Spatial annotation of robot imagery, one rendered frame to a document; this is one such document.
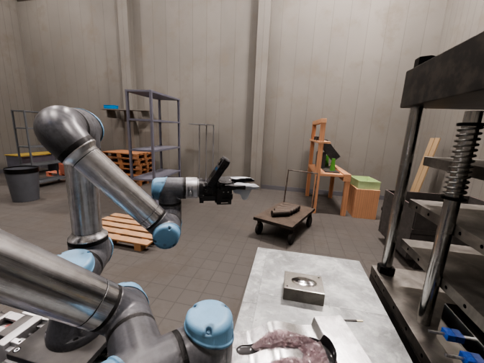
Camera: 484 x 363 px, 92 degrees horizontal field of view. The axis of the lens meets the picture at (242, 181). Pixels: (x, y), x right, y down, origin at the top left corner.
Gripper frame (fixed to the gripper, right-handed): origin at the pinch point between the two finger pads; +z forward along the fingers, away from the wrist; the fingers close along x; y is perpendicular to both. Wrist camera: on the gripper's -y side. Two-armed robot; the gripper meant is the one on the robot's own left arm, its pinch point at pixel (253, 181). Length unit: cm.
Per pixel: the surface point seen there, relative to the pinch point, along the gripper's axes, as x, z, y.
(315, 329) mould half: 20, 25, 55
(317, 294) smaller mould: 0, 39, 60
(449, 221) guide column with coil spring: 13, 83, 13
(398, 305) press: 7, 83, 67
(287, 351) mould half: 28, 10, 53
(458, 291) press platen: 26, 83, 38
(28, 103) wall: -895, -544, 48
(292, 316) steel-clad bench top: 5, 24, 65
